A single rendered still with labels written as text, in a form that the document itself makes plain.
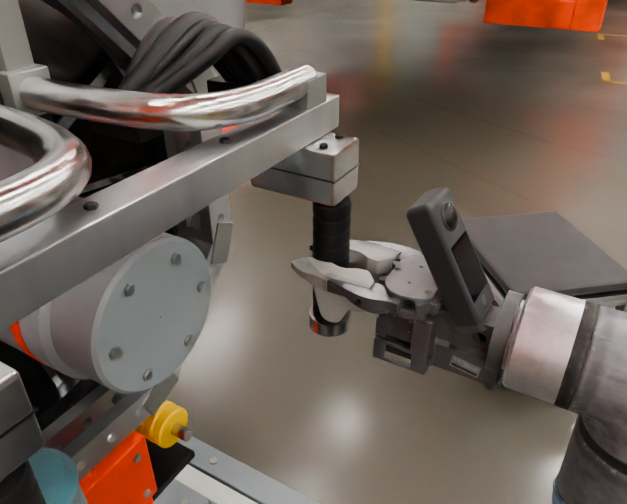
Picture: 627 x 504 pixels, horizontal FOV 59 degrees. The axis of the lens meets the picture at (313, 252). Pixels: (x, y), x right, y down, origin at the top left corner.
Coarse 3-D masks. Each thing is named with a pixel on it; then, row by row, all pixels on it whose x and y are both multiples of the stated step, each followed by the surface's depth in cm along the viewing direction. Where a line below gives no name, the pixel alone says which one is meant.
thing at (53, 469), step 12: (36, 456) 45; (48, 456) 45; (60, 456) 45; (36, 468) 44; (48, 468) 44; (60, 468) 44; (72, 468) 45; (48, 480) 43; (60, 480) 43; (72, 480) 44; (48, 492) 42; (60, 492) 42; (72, 492) 43
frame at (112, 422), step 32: (64, 0) 50; (96, 0) 48; (128, 0) 50; (96, 32) 54; (128, 32) 52; (192, 224) 73; (224, 224) 72; (224, 256) 74; (160, 384) 69; (64, 416) 64; (96, 416) 67; (128, 416) 66; (64, 448) 60; (96, 448) 62
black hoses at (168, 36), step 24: (168, 24) 48; (192, 24) 46; (216, 24) 45; (144, 48) 46; (168, 48) 45; (192, 48) 44; (216, 48) 44; (240, 48) 47; (264, 48) 48; (144, 72) 45; (168, 72) 44; (192, 72) 44; (240, 72) 51; (264, 72) 50
